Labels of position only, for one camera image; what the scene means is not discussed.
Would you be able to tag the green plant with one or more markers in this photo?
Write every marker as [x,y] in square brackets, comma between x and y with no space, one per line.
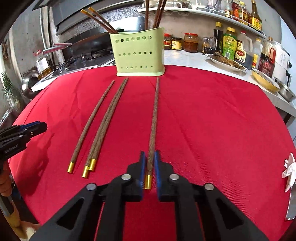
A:
[8,90]

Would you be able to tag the red-label sauce bottle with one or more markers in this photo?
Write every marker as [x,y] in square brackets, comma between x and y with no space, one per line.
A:
[235,10]

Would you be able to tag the yellow-cap sauce bottle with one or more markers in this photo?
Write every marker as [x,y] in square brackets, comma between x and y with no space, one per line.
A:
[243,13]

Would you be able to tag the dark soy sauce bottle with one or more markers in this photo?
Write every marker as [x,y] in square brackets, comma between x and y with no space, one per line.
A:
[218,37]

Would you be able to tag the dark spice bag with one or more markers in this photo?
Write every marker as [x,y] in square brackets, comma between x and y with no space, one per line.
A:
[208,46]

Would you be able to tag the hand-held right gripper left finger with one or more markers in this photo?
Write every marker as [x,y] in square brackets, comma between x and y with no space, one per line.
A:
[143,166]

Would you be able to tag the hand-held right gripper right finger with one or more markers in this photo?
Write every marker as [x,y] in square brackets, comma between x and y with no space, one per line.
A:
[158,166]

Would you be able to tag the steel bowl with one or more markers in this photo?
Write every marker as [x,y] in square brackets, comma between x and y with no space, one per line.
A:
[286,90]

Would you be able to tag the yellow bowl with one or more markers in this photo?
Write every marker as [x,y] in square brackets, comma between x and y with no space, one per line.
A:
[264,80]

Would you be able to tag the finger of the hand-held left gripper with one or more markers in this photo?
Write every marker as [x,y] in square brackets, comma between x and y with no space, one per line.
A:
[37,129]
[25,125]

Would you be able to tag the plate of food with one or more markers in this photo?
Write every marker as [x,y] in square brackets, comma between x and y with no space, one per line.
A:
[225,62]

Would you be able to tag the plastic cooking oil bottle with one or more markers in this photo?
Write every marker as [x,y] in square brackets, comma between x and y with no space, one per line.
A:
[44,66]

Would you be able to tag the large red-lid chili jar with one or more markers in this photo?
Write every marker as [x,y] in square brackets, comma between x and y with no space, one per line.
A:
[191,44]

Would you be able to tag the clear jug with yellow cap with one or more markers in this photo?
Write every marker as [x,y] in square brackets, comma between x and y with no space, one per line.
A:
[257,54]

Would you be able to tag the person's left hand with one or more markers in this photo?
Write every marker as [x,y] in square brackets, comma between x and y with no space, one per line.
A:
[4,183]

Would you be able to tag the tall amber sauce bottle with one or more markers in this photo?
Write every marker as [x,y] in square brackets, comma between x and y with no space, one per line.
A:
[255,17]

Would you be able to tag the steel wok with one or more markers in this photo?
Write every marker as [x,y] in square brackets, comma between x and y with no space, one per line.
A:
[87,44]

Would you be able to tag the red tablecloth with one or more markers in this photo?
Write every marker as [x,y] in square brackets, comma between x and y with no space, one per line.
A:
[208,127]

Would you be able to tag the brown gold-tipped wooden chopstick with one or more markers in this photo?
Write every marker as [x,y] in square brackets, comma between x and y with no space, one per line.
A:
[97,21]
[104,20]
[103,129]
[91,127]
[153,120]
[158,14]
[147,14]
[162,12]
[107,129]

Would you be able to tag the green plastic bottle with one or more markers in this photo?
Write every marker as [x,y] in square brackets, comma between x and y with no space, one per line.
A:
[229,45]

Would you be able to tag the white crumpled tissue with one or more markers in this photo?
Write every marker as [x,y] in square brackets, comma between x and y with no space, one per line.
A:
[290,169]

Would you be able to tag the white kitchen appliance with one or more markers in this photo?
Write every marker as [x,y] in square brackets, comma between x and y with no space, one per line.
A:
[283,60]

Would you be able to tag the white-lid spice jar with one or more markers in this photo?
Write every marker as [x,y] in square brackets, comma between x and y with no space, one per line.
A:
[170,2]
[183,3]

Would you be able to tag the green perforated plastic utensil holder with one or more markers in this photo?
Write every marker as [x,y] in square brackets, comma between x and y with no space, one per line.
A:
[136,55]

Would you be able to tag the yellow-label jar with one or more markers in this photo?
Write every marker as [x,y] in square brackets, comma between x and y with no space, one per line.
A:
[176,44]

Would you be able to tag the gas stove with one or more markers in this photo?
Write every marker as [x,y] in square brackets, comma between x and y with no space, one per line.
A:
[81,63]

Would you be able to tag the red-lid sauce jar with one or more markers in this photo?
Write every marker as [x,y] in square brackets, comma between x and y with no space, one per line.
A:
[167,42]

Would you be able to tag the white wall shelf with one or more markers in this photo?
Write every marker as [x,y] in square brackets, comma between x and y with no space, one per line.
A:
[208,12]

